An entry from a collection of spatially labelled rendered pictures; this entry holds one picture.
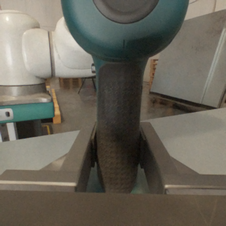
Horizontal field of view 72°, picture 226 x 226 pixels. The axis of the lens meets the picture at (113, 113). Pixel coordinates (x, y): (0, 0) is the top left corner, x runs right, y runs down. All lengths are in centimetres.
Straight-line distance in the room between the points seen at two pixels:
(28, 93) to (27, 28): 19
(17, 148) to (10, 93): 24
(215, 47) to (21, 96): 265
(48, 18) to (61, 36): 1040
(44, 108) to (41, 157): 27
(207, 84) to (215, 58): 37
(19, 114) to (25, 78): 12
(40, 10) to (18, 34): 1045
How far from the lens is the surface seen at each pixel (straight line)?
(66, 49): 53
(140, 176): 16
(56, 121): 235
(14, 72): 57
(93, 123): 15
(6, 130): 83
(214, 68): 282
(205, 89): 278
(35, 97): 57
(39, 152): 35
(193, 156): 36
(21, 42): 57
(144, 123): 15
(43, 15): 1096
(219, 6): 580
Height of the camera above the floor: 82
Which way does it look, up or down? 17 degrees down
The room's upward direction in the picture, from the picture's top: 1 degrees clockwise
